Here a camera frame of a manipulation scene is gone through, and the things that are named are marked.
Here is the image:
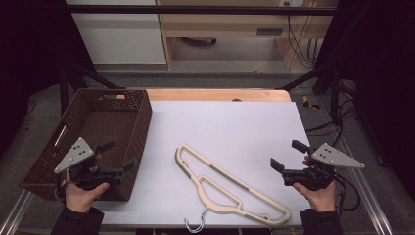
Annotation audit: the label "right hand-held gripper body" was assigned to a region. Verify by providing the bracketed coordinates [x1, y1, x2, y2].
[282, 142, 366, 192]

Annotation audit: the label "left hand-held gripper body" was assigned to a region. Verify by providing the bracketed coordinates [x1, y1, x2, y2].
[53, 136, 126, 192]

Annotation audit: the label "brown woven plastic basket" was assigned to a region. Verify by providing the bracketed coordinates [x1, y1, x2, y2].
[19, 87, 154, 203]

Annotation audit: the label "person's right hand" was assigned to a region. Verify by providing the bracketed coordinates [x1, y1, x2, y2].
[293, 181, 338, 213]

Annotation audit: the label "person's left hand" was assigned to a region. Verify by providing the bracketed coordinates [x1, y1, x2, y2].
[64, 171, 111, 215]

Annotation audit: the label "yellow and black tool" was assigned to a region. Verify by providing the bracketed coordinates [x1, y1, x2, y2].
[301, 95, 321, 111]

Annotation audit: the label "white table mat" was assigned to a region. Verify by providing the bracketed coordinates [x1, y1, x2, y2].
[94, 100, 314, 227]

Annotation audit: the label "black metal stand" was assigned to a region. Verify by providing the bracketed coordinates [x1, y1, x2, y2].
[58, 61, 127, 116]
[279, 62, 343, 125]

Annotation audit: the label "black curtain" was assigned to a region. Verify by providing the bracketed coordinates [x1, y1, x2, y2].
[314, 0, 415, 200]
[0, 0, 99, 158]

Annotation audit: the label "white cabinet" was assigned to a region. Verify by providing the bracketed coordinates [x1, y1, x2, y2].
[66, 0, 167, 65]

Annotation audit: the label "dark chair base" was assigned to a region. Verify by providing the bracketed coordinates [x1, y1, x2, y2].
[180, 36, 217, 46]

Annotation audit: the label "light wooden desk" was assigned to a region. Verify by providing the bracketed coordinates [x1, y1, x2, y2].
[156, 0, 339, 71]

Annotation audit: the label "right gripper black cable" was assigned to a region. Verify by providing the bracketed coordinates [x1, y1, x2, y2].
[331, 128, 362, 213]

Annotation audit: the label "black floor cables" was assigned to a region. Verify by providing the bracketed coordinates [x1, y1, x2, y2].
[305, 79, 358, 138]

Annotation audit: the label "aluminium rail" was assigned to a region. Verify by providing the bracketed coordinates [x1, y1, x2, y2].
[0, 190, 34, 235]
[317, 97, 396, 235]

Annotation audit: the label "bundle of hanging black cables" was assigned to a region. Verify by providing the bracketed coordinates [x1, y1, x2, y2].
[284, 1, 320, 69]

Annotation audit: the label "black horizontal frame bar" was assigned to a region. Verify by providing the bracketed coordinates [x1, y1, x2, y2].
[65, 4, 338, 17]

